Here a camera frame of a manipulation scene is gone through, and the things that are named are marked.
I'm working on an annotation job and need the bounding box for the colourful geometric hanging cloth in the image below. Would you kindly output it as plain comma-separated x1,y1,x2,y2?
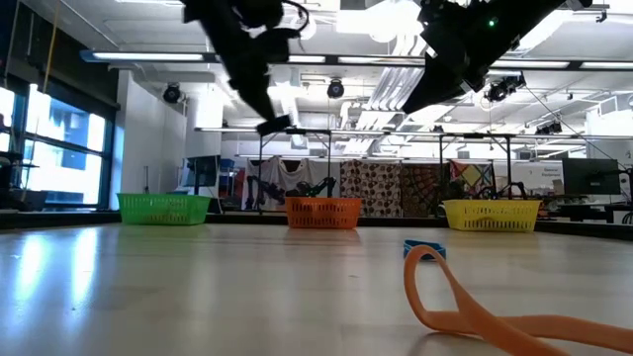
447,159,497,198

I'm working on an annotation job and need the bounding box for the black screen on stand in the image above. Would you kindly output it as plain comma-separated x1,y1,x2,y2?
183,154,220,197

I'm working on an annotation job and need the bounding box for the green plastic basket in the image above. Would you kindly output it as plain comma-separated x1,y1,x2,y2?
116,192,213,227

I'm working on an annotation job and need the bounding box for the black ceiling camera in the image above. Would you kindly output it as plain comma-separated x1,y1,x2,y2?
325,77,346,100
162,82,182,106

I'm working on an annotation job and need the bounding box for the yellow plastic basket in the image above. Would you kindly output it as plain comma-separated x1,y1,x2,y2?
442,198,543,233

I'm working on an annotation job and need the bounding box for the orange rubber band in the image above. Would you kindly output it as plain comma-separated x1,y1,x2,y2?
403,243,633,356

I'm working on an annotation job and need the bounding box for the round ceiling lamp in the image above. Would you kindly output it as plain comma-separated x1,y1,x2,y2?
299,14,318,43

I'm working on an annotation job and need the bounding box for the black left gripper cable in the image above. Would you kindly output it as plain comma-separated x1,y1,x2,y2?
280,0,312,35

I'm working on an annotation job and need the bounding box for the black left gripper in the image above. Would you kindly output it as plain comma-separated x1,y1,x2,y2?
180,0,304,124

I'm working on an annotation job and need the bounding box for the dotted hanging cloth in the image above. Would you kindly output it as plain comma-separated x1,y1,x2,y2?
338,158,404,219

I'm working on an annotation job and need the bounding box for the orange plastic basket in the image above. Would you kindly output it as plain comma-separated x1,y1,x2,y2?
284,196,365,230

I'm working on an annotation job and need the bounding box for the black background monitor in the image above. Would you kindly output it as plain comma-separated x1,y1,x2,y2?
561,157,623,196

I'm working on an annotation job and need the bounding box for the orange black patterned cloth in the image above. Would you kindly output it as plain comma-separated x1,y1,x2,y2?
401,161,449,218

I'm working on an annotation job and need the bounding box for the black stage light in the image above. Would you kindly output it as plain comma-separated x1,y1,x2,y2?
484,73,528,104
535,120,565,136

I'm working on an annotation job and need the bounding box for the large window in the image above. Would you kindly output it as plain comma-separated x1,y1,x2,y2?
0,81,119,212

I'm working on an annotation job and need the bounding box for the blue rubber band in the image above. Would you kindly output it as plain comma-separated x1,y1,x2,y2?
403,238,448,262

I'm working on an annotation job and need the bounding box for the black rack frame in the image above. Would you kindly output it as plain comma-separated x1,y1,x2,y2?
255,127,519,202

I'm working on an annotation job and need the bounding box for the black shelf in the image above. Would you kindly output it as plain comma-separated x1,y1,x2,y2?
0,150,48,213

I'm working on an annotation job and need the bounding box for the white sign board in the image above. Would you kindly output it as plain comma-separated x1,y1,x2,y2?
513,161,564,195

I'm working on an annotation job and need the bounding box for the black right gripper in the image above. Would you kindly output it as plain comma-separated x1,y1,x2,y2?
402,0,525,116

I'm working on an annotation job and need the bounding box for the white hanging cloth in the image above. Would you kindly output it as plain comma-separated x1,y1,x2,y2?
240,155,342,212

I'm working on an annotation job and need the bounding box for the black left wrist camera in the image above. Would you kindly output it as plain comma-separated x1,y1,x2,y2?
255,114,294,138

